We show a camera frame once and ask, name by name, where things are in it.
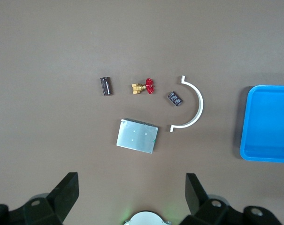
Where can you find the white curved plastic bracket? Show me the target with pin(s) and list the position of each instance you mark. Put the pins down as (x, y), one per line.
(201, 105)

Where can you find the brass valve red handwheel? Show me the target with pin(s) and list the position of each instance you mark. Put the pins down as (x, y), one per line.
(137, 88)

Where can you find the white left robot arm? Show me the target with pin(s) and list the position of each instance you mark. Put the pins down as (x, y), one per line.
(147, 219)

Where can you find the silver metal power supply box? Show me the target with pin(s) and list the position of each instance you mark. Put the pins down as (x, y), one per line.
(137, 138)

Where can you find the dark brown cylinder capacitor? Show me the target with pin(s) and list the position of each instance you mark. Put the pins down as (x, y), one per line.
(106, 86)

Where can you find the blue plastic tray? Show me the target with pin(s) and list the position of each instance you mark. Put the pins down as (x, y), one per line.
(268, 122)

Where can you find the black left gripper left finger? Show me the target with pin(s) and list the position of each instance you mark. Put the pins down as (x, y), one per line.
(50, 208)

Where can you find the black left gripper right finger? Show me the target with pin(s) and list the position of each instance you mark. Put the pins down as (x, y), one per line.
(209, 211)

